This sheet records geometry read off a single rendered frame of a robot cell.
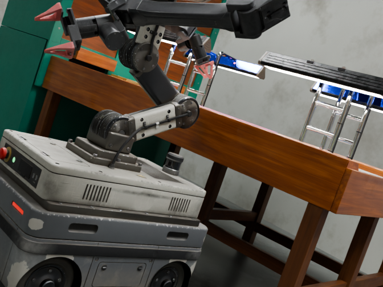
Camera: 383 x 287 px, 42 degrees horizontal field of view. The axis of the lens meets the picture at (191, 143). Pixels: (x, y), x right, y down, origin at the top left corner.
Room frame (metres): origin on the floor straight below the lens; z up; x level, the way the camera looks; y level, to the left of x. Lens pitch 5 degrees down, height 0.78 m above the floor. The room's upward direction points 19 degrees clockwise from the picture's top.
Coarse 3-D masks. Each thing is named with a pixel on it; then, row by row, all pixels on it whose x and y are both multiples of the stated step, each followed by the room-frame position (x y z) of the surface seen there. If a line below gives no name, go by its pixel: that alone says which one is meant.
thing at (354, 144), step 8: (344, 88) 2.53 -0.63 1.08; (336, 104) 2.53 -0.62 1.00; (368, 104) 2.43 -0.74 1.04; (336, 112) 2.52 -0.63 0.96; (368, 112) 2.43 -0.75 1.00; (360, 120) 2.44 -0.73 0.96; (328, 128) 2.53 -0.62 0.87; (360, 128) 2.43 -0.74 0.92; (360, 136) 2.43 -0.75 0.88; (352, 144) 2.44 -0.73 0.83; (352, 152) 2.43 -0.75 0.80
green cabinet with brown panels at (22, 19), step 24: (24, 0) 3.02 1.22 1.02; (48, 0) 2.87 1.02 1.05; (72, 0) 2.84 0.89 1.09; (96, 0) 2.97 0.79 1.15; (216, 0) 3.76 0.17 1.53; (24, 24) 2.97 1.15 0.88; (48, 24) 2.82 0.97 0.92; (96, 48) 3.06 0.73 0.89; (168, 48) 3.51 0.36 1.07; (168, 72) 3.57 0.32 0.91
